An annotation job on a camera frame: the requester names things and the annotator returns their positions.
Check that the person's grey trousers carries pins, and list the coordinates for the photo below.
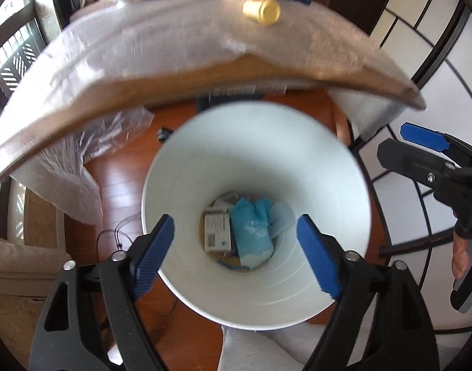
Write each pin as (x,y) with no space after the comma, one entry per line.
(259,351)

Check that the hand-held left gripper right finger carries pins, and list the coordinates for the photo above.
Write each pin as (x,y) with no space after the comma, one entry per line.
(317,255)

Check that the white black-framed paper screen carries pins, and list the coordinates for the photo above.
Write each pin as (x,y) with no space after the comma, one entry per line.
(413,7)

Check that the black metal window grille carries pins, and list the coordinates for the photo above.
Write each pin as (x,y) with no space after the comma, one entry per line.
(12,62)

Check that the person's right hand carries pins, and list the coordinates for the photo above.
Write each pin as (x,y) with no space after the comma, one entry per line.
(460,257)

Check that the white trash bin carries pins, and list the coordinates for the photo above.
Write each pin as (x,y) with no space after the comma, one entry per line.
(220,154)

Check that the yellow bottle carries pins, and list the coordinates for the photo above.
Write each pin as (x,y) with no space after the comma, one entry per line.
(263,9)

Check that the dark wooden cabinet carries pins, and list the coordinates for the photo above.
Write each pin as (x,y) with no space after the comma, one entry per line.
(348,0)

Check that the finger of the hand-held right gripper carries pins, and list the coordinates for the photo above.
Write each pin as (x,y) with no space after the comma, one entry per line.
(423,135)
(406,158)

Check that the beige armchair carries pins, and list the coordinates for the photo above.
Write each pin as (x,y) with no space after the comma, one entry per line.
(19,278)

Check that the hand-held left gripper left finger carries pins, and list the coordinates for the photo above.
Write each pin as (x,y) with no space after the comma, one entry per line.
(153,255)

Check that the white medicine box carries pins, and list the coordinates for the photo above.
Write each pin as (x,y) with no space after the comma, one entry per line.
(216,232)

